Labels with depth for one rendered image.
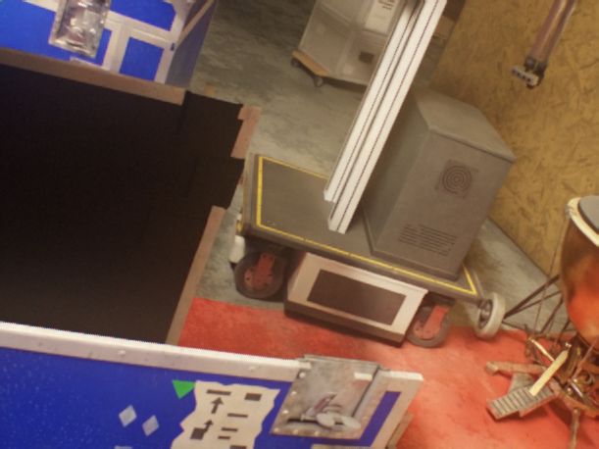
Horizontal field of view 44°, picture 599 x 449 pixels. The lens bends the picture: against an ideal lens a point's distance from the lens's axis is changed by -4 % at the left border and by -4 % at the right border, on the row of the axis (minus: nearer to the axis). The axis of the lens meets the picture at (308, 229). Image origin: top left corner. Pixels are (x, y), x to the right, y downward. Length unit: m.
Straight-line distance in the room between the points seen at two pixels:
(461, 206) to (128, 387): 2.03
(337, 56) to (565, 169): 2.21
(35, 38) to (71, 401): 1.32
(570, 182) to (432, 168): 1.75
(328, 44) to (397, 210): 3.40
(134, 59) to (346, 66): 3.98
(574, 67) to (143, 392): 3.87
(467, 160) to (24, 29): 1.50
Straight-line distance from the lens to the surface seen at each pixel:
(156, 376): 0.87
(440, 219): 2.77
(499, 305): 3.27
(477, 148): 2.69
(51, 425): 0.91
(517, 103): 4.78
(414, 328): 3.02
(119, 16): 1.98
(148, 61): 1.99
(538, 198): 4.49
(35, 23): 2.05
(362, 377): 0.90
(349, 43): 5.79
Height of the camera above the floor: 1.46
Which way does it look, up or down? 24 degrees down
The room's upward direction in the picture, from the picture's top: 23 degrees clockwise
